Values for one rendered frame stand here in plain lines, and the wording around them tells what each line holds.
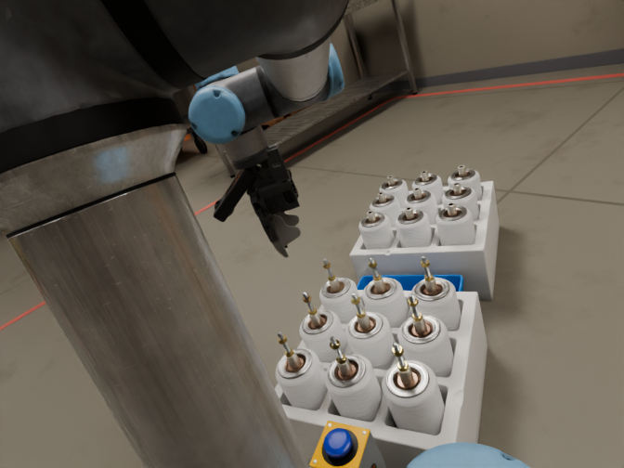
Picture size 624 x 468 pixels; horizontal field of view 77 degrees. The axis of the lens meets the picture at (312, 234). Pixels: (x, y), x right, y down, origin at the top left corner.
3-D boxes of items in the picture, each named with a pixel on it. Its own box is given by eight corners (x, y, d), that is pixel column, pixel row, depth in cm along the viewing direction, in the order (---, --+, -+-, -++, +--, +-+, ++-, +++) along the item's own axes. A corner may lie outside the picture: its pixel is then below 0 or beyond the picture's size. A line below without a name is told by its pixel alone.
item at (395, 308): (374, 340, 103) (355, 288, 95) (405, 323, 104) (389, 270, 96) (391, 364, 95) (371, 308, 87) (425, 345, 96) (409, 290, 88)
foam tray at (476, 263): (500, 226, 138) (493, 180, 130) (492, 301, 110) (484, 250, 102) (393, 232, 158) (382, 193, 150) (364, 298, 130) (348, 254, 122)
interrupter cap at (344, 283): (340, 275, 102) (339, 273, 102) (357, 286, 96) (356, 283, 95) (317, 292, 100) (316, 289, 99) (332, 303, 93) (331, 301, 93)
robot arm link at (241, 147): (217, 144, 65) (223, 133, 72) (229, 169, 67) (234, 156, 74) (259, 128, 65) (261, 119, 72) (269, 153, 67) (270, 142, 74)
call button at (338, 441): (357, 438, 56) (354, 430, 55) (348, 466, 53) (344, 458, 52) (333, 433, 58) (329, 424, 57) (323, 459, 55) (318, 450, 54)
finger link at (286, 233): (309, 254, 75) (292, 211, 72) (280, 265, 76) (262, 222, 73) (308, 248, 78) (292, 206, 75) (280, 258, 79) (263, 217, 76)
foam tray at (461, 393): (487, 345, 98) (477, 291, 90) (471, 513, 70) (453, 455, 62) (348, 333, 119) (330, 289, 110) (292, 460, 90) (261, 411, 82)
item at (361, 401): (357, 458, 78) (330, 401, 70) (344, 418, 87) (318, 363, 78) (401, 438, 78) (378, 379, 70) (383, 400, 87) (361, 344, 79)
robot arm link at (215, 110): (253, 68, 50) (256, 62, 59) (173, 100, 50) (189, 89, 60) (277, 127, 53) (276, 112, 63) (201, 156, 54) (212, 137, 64)
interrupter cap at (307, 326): (307, 312, 94) (306, 310, 93) (337, 310, 91) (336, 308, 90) (298, 336, 88) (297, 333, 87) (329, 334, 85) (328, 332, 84)
